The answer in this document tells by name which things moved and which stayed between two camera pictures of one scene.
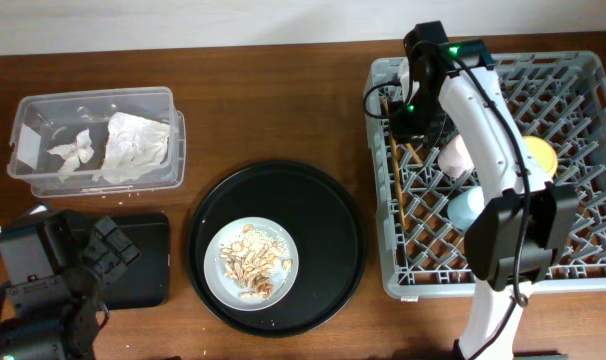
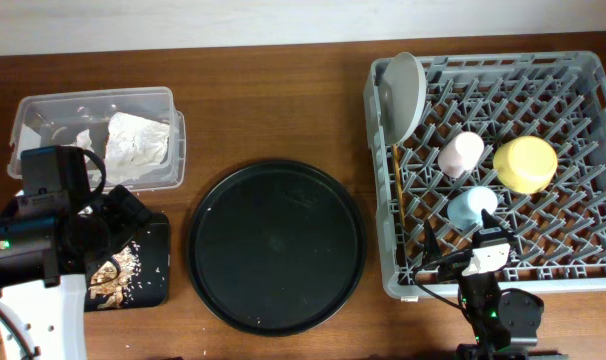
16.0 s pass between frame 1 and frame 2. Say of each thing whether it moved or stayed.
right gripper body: moved
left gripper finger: moved
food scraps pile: moved
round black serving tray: stayed
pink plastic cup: stayed
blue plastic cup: stayed
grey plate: moved
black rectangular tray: stayed
